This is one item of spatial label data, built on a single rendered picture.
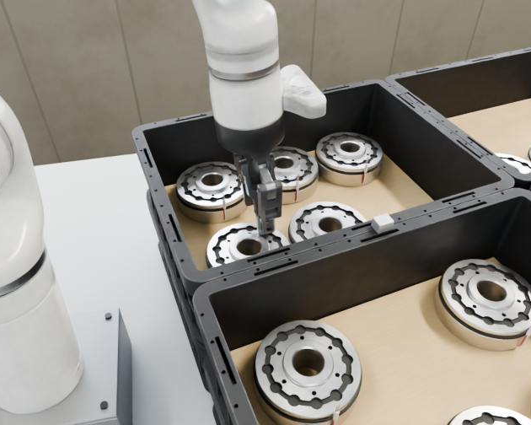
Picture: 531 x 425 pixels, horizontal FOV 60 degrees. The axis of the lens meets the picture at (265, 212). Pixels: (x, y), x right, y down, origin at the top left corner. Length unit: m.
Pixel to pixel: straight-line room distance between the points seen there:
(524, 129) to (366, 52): 1.45
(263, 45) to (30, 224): 0.25
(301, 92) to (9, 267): 0.31
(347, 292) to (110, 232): 0.47
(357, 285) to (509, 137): 0.48
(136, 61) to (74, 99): 0.32
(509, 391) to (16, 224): 0.48
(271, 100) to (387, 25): 1.85
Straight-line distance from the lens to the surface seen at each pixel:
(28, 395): 0.54
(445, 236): 0.55
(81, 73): 2.13
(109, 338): 0.60
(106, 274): 0.78
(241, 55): 0.44
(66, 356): 0.53
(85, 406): 0.55
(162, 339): 0.68
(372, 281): 0.53
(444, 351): 0.54
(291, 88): 0.50
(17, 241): 0.43
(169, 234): 0.48
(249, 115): 0.46
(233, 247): 0.55
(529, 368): 0.56
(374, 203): 0.68
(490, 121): 0.94
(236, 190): 0.64
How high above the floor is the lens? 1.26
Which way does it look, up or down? 42 degrees down
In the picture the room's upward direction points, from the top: straight up
